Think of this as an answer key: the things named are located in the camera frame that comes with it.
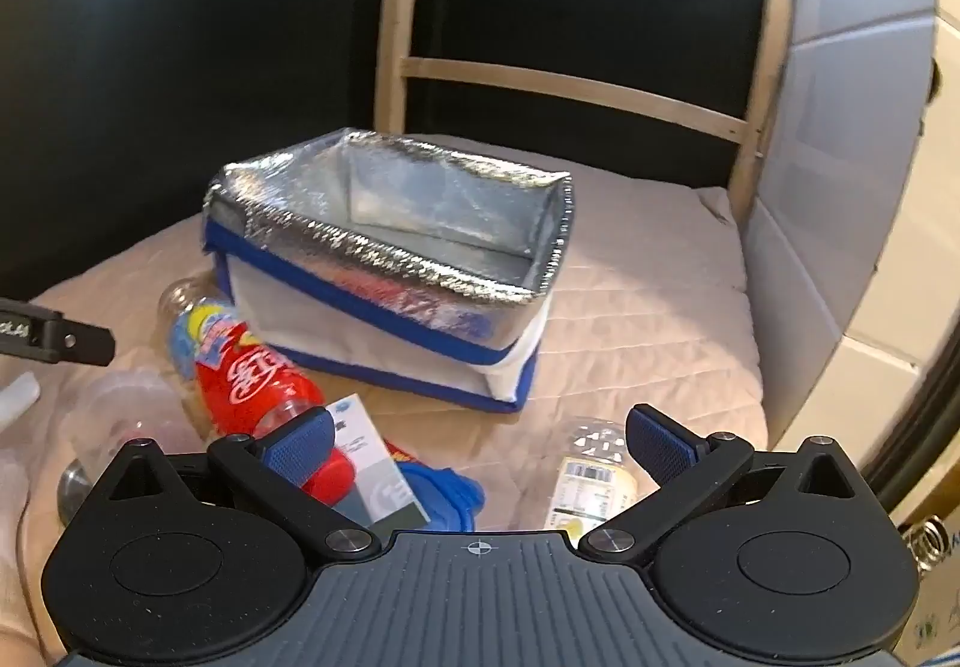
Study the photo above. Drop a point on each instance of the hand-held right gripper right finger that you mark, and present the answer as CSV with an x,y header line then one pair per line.
x,y
660,448

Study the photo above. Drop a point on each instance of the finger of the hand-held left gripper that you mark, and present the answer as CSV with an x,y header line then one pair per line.
x,y
86,343

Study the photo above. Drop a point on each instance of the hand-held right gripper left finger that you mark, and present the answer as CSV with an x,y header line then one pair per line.
x,y
300,448

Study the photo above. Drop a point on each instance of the red label plastic bottle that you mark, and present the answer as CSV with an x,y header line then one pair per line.
x,y
240,374

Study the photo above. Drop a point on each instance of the silver blue insulated cooler bag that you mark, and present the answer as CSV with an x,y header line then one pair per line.
x,y
300,292

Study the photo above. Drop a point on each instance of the blue plastic container lid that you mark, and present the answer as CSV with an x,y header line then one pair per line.
x,y
450,496

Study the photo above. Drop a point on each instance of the small yellow label bottle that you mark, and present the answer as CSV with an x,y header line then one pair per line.
x,y
592,479

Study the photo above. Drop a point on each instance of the clear plastic cup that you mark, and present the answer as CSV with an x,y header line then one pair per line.
x,y
127,408

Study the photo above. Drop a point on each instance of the grey white card box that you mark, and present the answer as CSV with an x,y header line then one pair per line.
x,y
375,479

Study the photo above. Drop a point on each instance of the round metal lid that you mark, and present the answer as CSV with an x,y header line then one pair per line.
x,y
73,491

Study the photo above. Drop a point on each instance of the metal spring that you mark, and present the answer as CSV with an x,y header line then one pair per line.
x,y
922,539

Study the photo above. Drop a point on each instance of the printed cardboard box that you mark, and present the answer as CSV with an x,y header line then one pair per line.
x,y
937,629

